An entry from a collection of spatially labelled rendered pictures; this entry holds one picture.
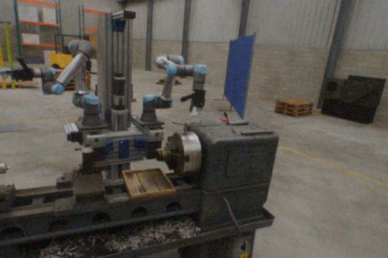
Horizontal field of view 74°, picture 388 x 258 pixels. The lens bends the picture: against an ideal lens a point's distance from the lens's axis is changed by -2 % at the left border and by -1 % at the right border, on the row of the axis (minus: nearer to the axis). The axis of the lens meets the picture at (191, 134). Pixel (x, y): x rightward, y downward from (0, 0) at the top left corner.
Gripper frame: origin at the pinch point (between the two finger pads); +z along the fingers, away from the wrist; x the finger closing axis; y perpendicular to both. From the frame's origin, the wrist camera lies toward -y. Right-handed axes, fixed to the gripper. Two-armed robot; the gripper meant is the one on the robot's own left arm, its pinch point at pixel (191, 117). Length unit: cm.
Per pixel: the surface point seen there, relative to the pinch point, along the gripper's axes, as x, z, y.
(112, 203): -45, 49, -34
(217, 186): -7, 44, 26
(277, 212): 118, 139, 96
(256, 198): 15, 61, 56
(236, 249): -1, 100, 48
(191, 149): -10.0, 19.0, 4.4
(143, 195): -34, 46, -18
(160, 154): -12.3, 25.7, -15.6
